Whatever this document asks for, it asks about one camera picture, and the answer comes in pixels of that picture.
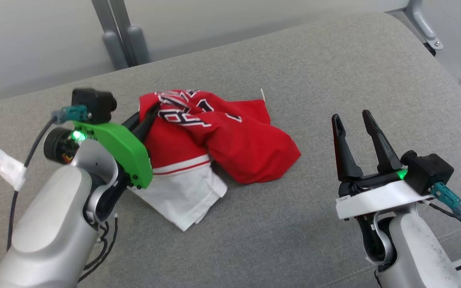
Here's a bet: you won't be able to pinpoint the black cable with teal plug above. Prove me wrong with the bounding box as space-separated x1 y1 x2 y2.
423 182 461 246
6 105 89 252

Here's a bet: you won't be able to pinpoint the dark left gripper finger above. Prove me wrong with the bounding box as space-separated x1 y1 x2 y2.
134 102 162 141
122 112 141 132

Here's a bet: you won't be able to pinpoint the grey metal bracket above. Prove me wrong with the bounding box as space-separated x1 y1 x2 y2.
405 0 444 50

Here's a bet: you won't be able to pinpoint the red basketball jersey white sleeves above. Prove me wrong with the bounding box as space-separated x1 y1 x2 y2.
130 89 301 232

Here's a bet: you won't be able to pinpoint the black cable bundle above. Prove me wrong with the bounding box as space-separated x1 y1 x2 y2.
78 214 119 282

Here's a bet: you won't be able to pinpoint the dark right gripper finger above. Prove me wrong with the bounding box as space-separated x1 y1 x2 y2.
362 110 403 174
332 114 363 182

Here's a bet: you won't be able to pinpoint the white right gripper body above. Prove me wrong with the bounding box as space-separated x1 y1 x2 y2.
336 170 435 220

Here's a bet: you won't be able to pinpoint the grey fabric sofa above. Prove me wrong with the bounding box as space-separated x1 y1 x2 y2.
0 11 461 288

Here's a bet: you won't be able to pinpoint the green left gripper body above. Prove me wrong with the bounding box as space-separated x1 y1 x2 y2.
70 121 154 190

